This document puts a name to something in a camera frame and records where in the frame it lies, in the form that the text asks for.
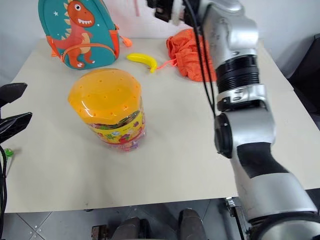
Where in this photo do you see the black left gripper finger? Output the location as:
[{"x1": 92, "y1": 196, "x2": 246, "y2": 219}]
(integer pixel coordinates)
[
  {"x1": 0, "y1": 82, "x2": 29, "y2": 108},
  {"x1": 0, "y1": 112, "x2": 34, "y2": 144}
]

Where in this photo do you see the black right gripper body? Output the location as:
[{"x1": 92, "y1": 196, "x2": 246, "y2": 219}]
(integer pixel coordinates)
[{"x1": 145, "y1": 0, "x2": 174, "y2": 24}]

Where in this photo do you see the orange perforated jar lid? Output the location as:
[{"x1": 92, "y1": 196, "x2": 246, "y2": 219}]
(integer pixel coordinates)
[{"x1": 67, "y1": 67, "x2": 142, "y2": 125}]

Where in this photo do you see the clear printed lollipop jar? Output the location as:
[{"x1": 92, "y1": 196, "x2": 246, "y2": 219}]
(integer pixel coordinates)
[{"x1": 86, "y1": 96, "x2": 148, "y2": 154}]

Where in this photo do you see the green lollipop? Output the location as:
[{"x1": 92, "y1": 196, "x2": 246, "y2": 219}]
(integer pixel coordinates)
[{"x1": 3, "y1": 148, "x2": 14, "y2": 176}]

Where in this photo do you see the yellow toy banana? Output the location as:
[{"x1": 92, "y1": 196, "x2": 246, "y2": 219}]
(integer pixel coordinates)
[{"x1": 126, "y1": 52, "x2": 159, "y2": 74}]

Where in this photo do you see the teal dinosaur backpack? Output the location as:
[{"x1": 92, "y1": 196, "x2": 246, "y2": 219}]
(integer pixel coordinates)
[{"x1": 37, "y1": 0, "x2": 134, "y2": 71}]

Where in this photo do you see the dark rounded shape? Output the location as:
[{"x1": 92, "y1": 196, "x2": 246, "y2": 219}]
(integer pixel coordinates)
[{"x1": 178, "y1": 208, "x2": 204, "y2": 240}]

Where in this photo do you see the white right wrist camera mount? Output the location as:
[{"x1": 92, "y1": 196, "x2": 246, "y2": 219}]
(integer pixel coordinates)
[{"x1": 169, "y1": 0, "x2": 187, "y2": 27}]

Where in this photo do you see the orange drawstring cloth bag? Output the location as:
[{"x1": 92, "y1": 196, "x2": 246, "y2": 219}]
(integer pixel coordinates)
[{"x1": 157, "y1": 28, "x2": 217, "y2": 82}]

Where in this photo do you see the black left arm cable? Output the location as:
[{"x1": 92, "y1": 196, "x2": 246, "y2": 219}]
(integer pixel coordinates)
[{"x1": 0, "y1": 144, "x2": 9, "y2": 216}]

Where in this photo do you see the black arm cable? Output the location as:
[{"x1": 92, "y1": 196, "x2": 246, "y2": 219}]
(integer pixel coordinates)
[
  {"x1": 0, "y1": 144, "x2": 9, "y2": 216},
  {"x1": 183, "y1": 0, "x2": 219, "y2": 119}
]

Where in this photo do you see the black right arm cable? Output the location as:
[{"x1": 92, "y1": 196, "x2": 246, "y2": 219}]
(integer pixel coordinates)
[{"x1": 183, "y1": 0, "x2": 219, "y2": 119}]

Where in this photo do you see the brown metal floor bracket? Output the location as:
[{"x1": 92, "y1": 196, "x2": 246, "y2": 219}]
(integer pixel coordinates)
[{"x1": 90, "y1": 224, "x2": 109, "y2": 240}]

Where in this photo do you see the metal table leg bracket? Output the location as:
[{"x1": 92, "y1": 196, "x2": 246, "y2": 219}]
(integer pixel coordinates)
[{"x1": 224, "y1": 196, "x2": 247, "y2": 240}]

